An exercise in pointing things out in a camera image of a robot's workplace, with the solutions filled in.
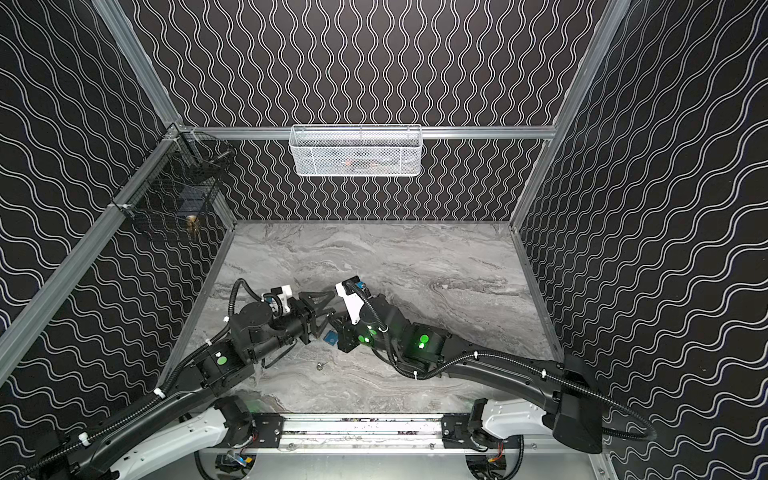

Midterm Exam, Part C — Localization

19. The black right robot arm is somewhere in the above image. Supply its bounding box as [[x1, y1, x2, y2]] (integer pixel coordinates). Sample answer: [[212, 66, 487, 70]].
[[330, 295, 657, 454]]

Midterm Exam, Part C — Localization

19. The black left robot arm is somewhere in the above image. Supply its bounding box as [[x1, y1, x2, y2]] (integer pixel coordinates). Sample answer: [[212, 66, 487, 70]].
[[15, 279, 336, 479]]

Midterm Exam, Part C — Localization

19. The brass padlock in basket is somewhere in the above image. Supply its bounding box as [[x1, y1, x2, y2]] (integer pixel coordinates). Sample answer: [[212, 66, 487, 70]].
[[186, 215, 200, 236]]

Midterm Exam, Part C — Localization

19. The aluminium back crossbar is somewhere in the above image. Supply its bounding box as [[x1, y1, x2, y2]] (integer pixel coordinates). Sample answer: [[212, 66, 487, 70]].
[[181, 125, 556, 141]]

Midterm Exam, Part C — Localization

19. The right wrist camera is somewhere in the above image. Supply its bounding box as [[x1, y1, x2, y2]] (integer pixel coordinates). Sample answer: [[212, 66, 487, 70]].
[[335, 276, 365, 325]]

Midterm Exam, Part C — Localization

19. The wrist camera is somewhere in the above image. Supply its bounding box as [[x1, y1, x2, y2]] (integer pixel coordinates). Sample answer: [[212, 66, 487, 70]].
[[262, 285, 293, 317], [335, 276, 365, 325]]

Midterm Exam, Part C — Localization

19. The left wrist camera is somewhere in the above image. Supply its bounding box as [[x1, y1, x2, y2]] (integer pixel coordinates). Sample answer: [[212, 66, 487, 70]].
[[262, 285, 293, 317]]

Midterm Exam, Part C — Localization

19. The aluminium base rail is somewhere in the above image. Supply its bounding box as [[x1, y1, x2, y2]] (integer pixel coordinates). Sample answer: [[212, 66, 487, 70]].
[[232, 413, 519, 455]]

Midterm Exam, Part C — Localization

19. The white mesh wall basket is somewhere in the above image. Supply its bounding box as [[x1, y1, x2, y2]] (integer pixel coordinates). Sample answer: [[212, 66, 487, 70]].
[[289, 133, 424, 177]]

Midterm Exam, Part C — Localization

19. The black wire wall basket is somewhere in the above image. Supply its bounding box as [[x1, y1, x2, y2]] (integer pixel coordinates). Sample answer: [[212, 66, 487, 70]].
[[123, 132, 236, 244]]

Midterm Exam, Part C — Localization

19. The aluminium frame post back right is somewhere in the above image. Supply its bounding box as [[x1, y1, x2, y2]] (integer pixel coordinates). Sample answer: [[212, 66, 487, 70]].
[[510, 0, 631, 231]]

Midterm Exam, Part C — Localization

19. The aluminium frame post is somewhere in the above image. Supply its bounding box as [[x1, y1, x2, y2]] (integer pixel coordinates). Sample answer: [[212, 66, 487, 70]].
[[92, 0, 182, 127], [510, 0, 631, 231]]

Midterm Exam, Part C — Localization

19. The aluminium left side rail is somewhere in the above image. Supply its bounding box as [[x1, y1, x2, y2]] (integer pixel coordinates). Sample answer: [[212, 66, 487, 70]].
[[1, 125, 179, 381]]

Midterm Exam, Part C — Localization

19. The aluminium frame post back left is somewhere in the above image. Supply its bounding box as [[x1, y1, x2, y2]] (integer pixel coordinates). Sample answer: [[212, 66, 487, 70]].
[[92, 0, 182, 127]]

